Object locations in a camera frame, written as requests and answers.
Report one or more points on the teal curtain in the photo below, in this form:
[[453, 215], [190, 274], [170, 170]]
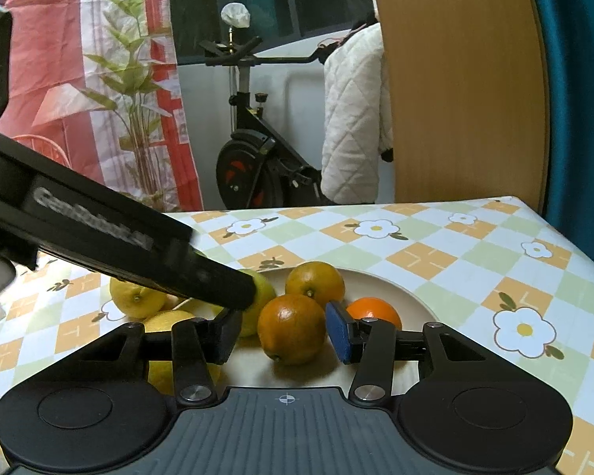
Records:
[[579, 109]]

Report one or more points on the white crumpled cover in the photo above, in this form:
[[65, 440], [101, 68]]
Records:
[[235, 15]]

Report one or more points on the greenish orange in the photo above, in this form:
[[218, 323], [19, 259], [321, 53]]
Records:
[[314, 282]]

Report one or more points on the large yellow lemon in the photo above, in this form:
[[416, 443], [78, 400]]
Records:
[[168, 319]]

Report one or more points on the white quilted jacket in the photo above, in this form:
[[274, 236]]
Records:
[[351, 123]]

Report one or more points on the wooden board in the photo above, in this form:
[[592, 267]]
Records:
[[465, 84]]

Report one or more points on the dark orange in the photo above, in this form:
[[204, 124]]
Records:
[[289, 329]]

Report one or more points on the bright orange tangerine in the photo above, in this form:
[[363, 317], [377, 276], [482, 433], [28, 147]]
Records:
[[376, 309]]

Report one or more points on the black exercise bike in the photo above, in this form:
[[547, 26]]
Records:
[[242, 168]]

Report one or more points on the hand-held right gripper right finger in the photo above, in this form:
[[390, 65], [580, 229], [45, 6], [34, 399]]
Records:
[[339, 331]]

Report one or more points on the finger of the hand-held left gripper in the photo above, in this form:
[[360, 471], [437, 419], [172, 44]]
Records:
[[218, 284]]

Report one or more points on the small yellow lemon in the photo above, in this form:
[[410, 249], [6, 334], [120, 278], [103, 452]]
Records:
[[138, 299]]

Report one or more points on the printed red backdrop cloth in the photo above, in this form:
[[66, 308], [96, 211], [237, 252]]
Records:
[[54, 59]]

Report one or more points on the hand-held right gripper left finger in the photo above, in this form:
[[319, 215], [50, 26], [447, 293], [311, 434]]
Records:
[[225, 336]]

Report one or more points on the dark garment with pink trim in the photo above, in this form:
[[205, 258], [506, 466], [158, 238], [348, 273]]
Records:
[[361, 25]]

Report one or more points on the dark window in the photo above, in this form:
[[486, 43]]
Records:
[[252, 0]]

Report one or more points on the beige round plate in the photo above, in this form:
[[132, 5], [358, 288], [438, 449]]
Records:
[[366, 284]]

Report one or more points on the green apple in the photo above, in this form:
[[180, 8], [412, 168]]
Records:
[[263, 307]]

